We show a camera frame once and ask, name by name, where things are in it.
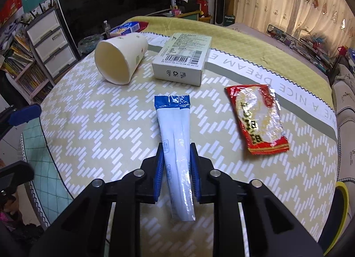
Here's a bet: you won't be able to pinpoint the blue white sachet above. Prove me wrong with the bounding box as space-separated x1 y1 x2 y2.
154 95 195 221

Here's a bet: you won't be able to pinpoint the red snack wrapper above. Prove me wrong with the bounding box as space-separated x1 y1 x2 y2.
225 84 289 155

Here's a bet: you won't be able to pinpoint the pale green carton box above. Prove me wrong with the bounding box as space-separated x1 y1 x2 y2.
152 33 212 86

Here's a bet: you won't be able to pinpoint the white paper cup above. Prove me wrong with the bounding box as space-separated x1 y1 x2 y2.
95 33 148 85

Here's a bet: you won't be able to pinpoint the yellow rimmed black trash bin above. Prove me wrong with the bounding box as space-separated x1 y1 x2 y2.
318 181 349 256

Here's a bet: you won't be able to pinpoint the clear water bottle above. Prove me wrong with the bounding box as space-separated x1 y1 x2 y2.
103 20 111 39

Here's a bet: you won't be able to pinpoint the red blue snack pack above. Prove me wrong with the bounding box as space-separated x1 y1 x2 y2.
109 21 149 38

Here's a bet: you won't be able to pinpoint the low glass shelf with books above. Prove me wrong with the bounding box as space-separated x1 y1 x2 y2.
266 24 333 75

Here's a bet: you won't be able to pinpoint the beige sectional sofa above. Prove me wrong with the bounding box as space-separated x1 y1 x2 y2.
331 64 354 191

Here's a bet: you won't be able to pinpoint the black tower fan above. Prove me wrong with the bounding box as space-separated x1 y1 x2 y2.
214 0 226 26

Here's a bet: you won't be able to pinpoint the beige window curtains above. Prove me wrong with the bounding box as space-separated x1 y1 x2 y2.
233 0 354 57

